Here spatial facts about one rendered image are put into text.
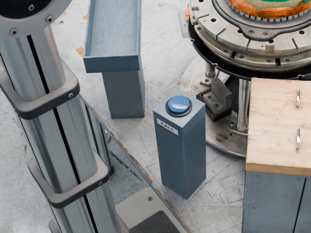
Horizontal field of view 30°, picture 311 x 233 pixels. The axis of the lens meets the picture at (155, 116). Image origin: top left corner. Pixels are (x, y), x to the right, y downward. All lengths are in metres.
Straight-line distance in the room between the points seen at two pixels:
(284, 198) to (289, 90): 0.19
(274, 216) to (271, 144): 0.18
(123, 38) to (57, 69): 0.33
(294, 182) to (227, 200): 0.27
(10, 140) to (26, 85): 1.54
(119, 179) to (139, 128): 0.88
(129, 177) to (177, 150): 1.13
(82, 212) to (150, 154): 0.23
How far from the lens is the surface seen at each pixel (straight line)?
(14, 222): 2.23
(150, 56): 1.52
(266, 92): 1.05
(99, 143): 2.07
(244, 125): 1.30
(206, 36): 1.16
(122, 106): 1.35
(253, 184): 1.02
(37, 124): 0.96
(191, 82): 1.42
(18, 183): 2.31
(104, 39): 1.23
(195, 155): 1.16
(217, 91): 1.32
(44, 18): 0.76
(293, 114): 1.03
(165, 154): 1.16
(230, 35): 1.11
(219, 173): 1.29
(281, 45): 1.10
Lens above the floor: 1.86
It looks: 51 degrees down
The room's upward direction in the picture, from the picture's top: 7 degrees counter-clockwise
